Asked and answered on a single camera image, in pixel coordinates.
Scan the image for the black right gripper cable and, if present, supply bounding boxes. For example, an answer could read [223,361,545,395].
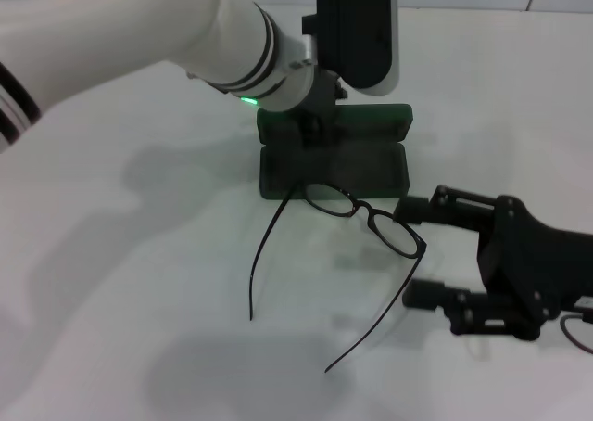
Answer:
[557,315,593,353]

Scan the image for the black glasses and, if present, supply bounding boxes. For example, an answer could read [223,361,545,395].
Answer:
[247,182,429,374]

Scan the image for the green glasses case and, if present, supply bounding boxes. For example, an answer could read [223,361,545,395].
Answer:
[255,102,414,202]

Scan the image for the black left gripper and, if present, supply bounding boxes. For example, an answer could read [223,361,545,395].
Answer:
[296,68,350,149]

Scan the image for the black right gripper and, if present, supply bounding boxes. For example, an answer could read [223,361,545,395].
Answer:
[392,185,593,342]

